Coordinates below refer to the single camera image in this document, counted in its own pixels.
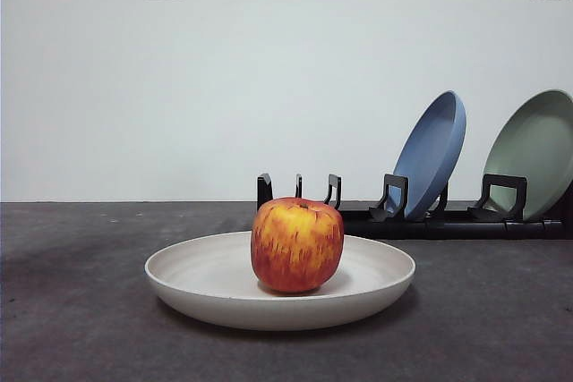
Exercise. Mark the red yellow apple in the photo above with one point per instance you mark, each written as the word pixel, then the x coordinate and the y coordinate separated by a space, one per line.
pixel 295 248

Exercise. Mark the cream yellow round plate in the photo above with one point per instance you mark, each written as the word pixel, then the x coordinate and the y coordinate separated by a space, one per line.
pixel 201 283

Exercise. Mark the blue round plate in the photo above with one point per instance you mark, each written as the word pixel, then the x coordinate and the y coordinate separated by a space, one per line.
pixel 430 154

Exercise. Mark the black plate rack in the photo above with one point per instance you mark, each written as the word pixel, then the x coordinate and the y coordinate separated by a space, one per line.
pixel 447 230

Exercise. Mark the green round plate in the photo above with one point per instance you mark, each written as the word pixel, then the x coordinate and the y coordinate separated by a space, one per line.
pixel 532 149

